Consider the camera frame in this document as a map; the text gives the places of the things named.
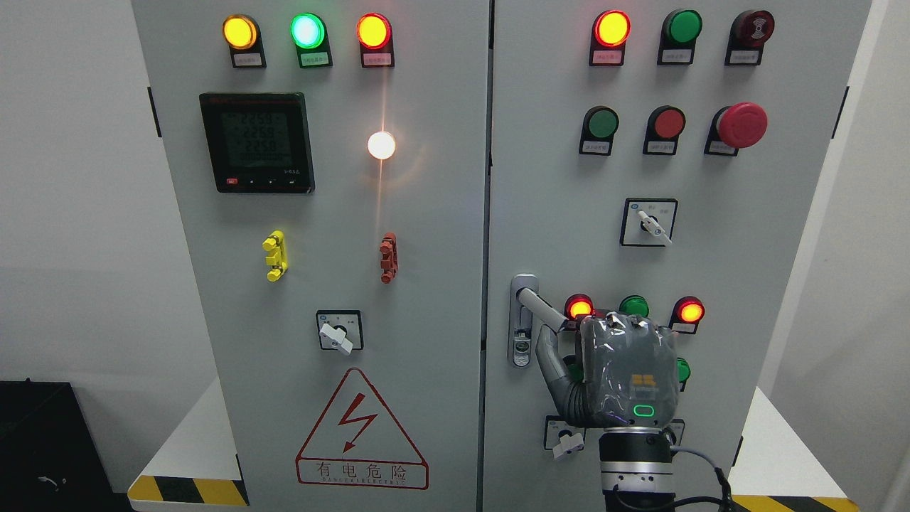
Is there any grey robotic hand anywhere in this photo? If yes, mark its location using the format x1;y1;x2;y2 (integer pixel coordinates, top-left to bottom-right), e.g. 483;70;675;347
535;311;680;429

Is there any silver door handle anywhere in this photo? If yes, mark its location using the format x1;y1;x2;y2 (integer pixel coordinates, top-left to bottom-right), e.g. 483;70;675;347
508;274;569;368

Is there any right cabinet door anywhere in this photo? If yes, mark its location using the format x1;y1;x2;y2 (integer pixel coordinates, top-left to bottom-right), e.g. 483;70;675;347
482;1;871;511

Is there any cabinet door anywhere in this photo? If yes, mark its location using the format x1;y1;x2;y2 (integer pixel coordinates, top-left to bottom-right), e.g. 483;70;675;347
132;1;491;511
482;1;871;511

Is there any left cabinet door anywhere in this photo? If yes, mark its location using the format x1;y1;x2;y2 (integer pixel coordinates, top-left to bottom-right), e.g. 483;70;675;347
132;1;491;511

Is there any red-orange indicator light left door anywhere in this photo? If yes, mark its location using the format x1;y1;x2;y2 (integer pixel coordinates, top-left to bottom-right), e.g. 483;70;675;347
355;12;395;68

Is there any green push button lower left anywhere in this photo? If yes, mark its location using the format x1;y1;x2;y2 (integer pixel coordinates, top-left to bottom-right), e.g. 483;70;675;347
563;354;583;382

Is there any green push button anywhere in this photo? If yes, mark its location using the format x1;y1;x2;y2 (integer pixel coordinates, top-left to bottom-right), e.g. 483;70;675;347
563;354;583;382
677;357;692;392
579;106;619;156

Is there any green light middle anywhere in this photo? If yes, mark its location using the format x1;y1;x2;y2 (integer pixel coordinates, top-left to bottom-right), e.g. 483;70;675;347
618;294;650;317

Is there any red lit light middle left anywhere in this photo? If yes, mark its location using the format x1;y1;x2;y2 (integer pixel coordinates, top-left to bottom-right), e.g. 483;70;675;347
564;294;596;331

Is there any red lit light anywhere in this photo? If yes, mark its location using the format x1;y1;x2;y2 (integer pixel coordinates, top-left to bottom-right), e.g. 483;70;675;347
668;296;705;334
564;294;596;331
589;9;631;67

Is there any green push button lower right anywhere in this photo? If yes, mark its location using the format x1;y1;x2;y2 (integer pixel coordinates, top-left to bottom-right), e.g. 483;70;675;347
677;357;692;392

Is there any red lit light middle right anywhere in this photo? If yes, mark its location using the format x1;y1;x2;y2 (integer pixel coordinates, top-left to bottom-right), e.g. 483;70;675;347
668;296;705;334

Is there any white platform with hazard stripes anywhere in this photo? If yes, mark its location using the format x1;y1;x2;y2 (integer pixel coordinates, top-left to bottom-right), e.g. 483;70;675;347
127;381;858;511

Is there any green push button upper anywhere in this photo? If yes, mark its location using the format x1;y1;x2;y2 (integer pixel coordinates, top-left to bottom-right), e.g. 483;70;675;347
579;106;619;156

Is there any red push button upper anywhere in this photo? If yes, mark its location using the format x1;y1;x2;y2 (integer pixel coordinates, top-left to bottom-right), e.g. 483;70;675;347
643;106;686;156

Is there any red electrical warning triangle sticker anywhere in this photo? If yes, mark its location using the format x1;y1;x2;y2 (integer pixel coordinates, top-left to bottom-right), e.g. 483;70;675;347
296;368;429;491

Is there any red emergency stop button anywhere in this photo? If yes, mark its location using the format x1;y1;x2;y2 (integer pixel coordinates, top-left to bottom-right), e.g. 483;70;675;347
703;102;769;156

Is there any white lit indicator light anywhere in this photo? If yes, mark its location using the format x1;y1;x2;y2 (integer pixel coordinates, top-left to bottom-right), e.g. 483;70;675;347
367;131;397;160

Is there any red lit light top right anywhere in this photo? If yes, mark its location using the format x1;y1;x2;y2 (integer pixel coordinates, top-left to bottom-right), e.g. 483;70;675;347
589;9;631;67

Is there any green light top right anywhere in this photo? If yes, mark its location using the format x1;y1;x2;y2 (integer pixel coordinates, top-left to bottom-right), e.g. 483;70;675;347
657;9;703;65

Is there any dark red buzzer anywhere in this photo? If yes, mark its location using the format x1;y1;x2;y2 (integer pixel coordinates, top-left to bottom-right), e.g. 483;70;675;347
724;9;776;67

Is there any black digital power meter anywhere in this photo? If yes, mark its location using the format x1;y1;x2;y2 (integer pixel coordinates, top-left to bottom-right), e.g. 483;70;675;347
199;92;316;194

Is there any green lit indicator light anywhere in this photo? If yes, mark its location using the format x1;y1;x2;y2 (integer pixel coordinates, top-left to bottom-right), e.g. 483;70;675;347
289;12;333;68

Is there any yellow indicator light top left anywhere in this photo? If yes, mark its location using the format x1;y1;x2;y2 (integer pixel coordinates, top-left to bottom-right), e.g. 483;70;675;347
222;14;267;68

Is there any black box lower left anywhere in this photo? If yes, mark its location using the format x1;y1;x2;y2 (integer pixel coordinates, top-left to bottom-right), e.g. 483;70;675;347
1;379;124;511

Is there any white lower rotary switch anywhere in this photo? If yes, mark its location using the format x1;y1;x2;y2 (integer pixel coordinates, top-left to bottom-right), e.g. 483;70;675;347
543;415;586;461

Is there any black lower rotary switch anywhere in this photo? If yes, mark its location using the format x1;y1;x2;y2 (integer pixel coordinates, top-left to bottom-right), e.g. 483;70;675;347
668;418;686;445

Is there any upper right rotary switch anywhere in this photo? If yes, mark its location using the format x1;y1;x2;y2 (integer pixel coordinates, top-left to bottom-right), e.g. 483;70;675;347
620;198;678;247

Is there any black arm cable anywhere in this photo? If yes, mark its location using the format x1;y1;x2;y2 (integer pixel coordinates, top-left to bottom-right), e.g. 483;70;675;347
668;445;733;512

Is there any left door rotary switch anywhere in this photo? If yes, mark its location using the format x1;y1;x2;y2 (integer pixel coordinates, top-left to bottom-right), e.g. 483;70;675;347
316;310;364;356

